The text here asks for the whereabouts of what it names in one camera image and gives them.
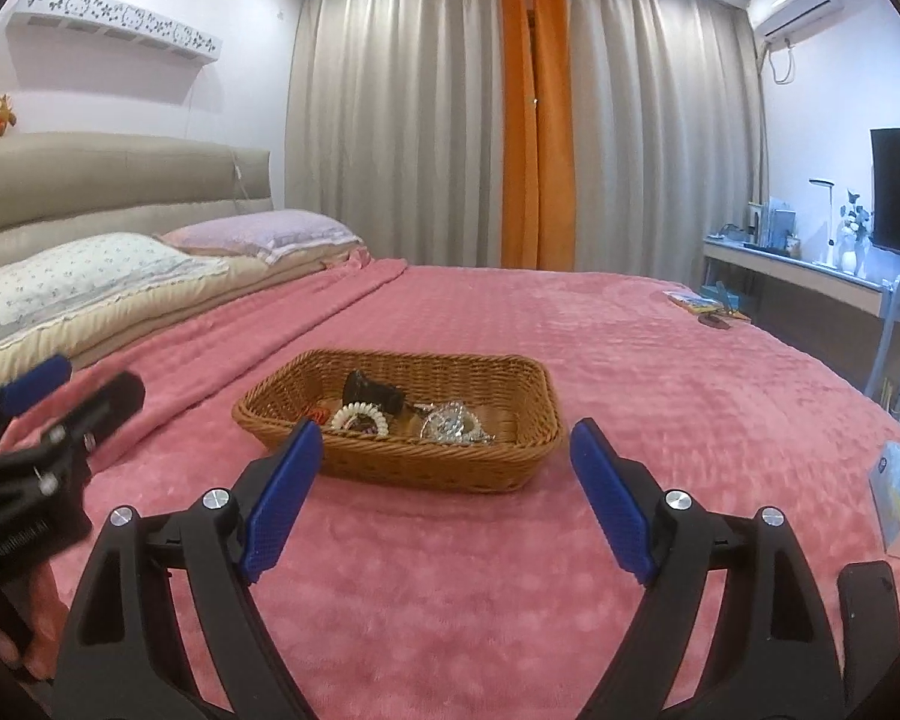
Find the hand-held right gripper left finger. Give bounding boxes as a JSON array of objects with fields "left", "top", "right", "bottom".
[{"left": 51, "top": 418, "right": 325, "bottom": 720}]

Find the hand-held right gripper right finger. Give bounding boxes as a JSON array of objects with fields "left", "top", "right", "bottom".
[{"left": 568, "top": 418, "right": 848, "bottom": 720}]

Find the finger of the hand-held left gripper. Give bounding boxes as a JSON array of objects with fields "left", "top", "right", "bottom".
[
  {"left": 41, "top": 370, "right": 147, "bottom": 475},
  {"left": 0, "top": 354, "right": 73, "bottom": 458}
]

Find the brown wicker basket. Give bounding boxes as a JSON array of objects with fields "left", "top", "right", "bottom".
[{"left": 231, "top": 349, "right": 563, "bottom": 494}]

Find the silver butterfly jewelry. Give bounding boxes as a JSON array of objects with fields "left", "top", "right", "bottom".
[{"left": 420, "top": 401, "right": 496, "bottom": 445}]

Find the white floral pillow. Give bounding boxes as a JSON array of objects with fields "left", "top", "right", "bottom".
[{"left": 0, "top": 232, "right": 230, "bottom": 357}]

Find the cream ruffled pillow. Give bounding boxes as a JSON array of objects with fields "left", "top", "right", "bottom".
[{"left": 0, "top": 259, "right": 271, "bottom": 391}]

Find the pink fleece blanket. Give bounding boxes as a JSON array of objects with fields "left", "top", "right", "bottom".
[{"left": 0, "top": 255, "right": 900, "bottom": 720}]

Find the beige padded headboard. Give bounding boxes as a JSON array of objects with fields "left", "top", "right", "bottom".
[{"left": 0, "top": 131, "right": 275, "bottom": 263}]

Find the purple pillow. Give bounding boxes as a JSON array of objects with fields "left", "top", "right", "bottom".
[{"left": 157, "top": 210, "right": 365, "bottom": 267}]

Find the teal box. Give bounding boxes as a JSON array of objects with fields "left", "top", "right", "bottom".
[{"left": 701, "top": 281, "right": 751, "bottom": 308}]

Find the white desk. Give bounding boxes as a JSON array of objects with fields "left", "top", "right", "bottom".
[{"left": 701, "top": 232, "right": 897, "bottom": 391}]

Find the light blue storage box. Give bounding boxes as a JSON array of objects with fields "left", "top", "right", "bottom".
[{"left": 769, "top": 206, "right": 800, "bottom": 250}]

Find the light blue chair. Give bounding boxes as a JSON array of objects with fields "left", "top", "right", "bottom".
[{"left": 866, "top": 274, "right": 900, "bottom": 398}]

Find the orange curtain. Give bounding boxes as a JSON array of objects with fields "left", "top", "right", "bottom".
[{"left": 495, "top": 0, "right": 577, "bottom": 271}]

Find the white desk lamp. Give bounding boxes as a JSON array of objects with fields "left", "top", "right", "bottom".
[{"left": 808, "top": 178, "right": 839, "bottom": 267}]

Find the beige curtain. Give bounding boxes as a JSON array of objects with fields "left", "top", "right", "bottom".
[
  {"left": 285, "top": 0, "right": 507, "bottom": 271},
  {"left": 570, "top": 0, "right": 766, "bottom": 293}
]

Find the pearl bead bracelet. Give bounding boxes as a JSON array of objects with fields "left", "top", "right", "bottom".
[{"left": 330, "top": 403, "right": 391, "bottom": 438}]

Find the white wall shelf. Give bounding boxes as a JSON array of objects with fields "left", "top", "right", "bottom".
[{"left": 4, "top": 0, "right": 224, "bottom": 80}]

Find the white air conditioner hose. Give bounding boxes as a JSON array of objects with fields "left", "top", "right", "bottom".
[{"left": 757, "top": 34, "right": 800, "bottom": 87}]

